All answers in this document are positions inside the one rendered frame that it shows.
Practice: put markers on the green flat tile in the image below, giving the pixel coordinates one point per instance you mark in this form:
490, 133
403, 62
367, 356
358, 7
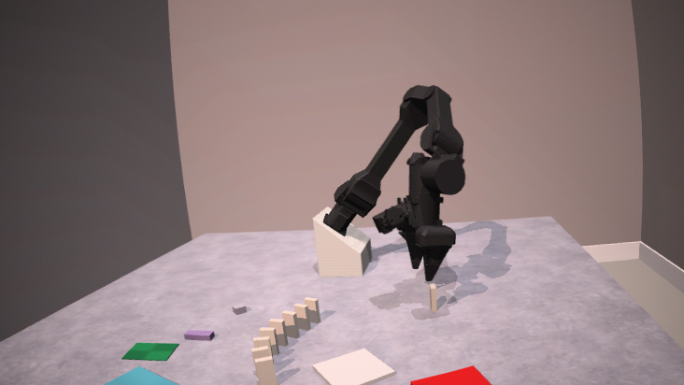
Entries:
150, 351

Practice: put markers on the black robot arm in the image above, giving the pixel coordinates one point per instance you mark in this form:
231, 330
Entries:
442, 173

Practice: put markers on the purple rectangular block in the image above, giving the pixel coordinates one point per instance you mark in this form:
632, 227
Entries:
199, 335

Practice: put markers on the teal rectangular block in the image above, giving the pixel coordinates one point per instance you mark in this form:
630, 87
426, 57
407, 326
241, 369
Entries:
140, 376

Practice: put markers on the red rectangular block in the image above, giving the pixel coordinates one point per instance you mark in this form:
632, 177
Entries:
466, 376

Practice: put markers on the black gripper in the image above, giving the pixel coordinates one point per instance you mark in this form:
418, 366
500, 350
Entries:
427, 236

